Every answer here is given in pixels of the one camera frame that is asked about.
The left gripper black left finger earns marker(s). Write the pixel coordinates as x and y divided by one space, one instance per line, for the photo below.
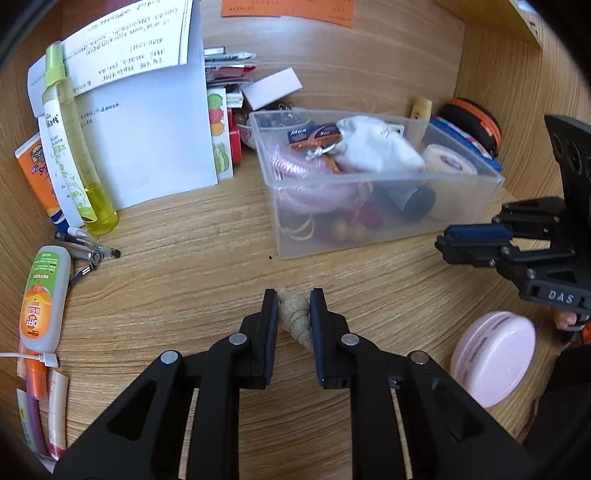
180 411

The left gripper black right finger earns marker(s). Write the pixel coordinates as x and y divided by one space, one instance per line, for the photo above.
409 417

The pink round compact case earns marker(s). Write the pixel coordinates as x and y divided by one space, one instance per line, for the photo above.
493 356

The cream candle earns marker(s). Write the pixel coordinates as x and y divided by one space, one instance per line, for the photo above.
453 189

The green spray bottle black cap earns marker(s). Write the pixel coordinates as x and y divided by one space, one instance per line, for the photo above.
413 203

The beige spiral seashell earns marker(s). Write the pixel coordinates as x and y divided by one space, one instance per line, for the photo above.
295 317

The white drawstring cloth pouch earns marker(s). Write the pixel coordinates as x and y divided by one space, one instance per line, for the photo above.
369 144

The blue small card packet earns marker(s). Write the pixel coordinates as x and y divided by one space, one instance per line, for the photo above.
314 135

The person's right hand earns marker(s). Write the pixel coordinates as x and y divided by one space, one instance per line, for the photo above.
570 331

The lip balm tubes cluster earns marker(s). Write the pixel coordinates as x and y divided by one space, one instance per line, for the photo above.
42 405

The blue patchwork zip pouch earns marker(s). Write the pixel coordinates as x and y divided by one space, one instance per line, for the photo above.
467 140

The black orange zip case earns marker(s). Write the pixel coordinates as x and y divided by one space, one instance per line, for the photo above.
474 120

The orange label lotion bottle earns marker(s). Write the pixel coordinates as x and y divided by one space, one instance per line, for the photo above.
44 298

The yellow small lotion bottle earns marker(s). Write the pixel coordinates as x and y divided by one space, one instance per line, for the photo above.
419 120

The metal compass and pens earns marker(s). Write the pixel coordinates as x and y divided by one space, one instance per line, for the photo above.
83 246

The clear plastic storage box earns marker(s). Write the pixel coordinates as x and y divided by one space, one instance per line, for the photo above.
337 179

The yellow-green spray bottle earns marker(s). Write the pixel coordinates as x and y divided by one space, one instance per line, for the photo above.
69 147

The white ceramic bowl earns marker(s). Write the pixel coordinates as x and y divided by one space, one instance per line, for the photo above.
269 121

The orange sunscreen tube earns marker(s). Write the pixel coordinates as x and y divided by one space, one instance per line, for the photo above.
31 159

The orange sticky note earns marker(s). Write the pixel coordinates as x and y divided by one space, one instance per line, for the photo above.
330 11

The white small cardboard box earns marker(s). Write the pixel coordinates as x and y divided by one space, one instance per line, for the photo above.
265 91

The fruit sticker sheet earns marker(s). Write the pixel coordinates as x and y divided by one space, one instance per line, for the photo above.
218 120

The stack of booklets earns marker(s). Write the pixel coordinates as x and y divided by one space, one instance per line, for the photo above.
228 73

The white folded paper sheet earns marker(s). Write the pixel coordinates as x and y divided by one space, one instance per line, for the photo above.
139 84

